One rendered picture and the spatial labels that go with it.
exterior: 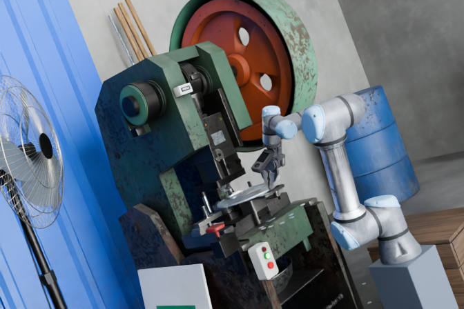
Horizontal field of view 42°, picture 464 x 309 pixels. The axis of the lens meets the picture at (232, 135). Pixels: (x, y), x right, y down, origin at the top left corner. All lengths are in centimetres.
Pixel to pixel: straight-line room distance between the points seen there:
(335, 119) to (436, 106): 385
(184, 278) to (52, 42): 175
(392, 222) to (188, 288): 101
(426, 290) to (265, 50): 131
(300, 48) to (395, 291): 114
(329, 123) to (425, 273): 65
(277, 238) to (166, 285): 60
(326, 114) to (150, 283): 140
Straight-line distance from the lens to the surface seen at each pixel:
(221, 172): 266
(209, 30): 307
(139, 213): 286
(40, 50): 374
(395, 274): 223
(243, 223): 261
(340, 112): 200
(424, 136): 594
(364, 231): 215
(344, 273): 285
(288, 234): 268
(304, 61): 275
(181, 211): 281
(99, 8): 410
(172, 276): 282
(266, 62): 287
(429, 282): 227
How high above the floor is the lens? 120
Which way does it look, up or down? 3 degrees down
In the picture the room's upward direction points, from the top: 21 degrees counter-clockwise
